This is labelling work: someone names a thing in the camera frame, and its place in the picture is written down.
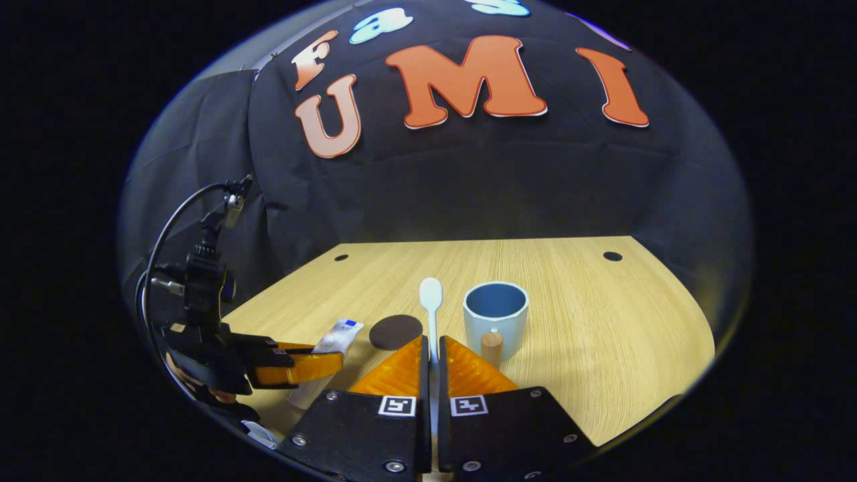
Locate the light wooden desktop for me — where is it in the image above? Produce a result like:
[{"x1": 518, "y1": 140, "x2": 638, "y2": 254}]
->
[{"x1": 218, "y1": 236, "x2": 716, "y2": 449}]

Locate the black backdrop cloth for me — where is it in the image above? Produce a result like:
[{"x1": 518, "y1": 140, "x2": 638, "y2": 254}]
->
[{"x1": 119, "y1": 0, "x2": 754, "y2": 376}]

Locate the dark brown round coaster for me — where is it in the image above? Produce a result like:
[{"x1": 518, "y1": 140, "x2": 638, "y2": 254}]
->
[{"x1": 369, "y1": 315, "x2": 424, "y2": 351}]

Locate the white toothpaste tube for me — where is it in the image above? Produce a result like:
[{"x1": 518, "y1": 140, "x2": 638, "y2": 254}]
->
[{"x1": 289, "y1": 319, "x2": 364, "y2": 410}]

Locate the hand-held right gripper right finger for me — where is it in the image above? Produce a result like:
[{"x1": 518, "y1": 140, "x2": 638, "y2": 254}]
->
[{"x1": 439, "y1": 335, "x2": 600, "y2": 482}]

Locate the light blue cup wooden handle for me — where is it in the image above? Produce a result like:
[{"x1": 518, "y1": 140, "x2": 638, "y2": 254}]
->
[{"x1": 463, "y1": 281, "x2": 530, "y2": 369}]

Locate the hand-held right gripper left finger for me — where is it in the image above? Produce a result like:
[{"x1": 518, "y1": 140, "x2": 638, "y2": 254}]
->
[{"x1": 278, "y1": 335, "x2": 432, "y2": 482}]

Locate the white toothbrush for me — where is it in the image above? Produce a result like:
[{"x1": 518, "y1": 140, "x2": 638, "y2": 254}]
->
[{"x1": 419, "y1": 277, "x2": 446, "y2": 482}]

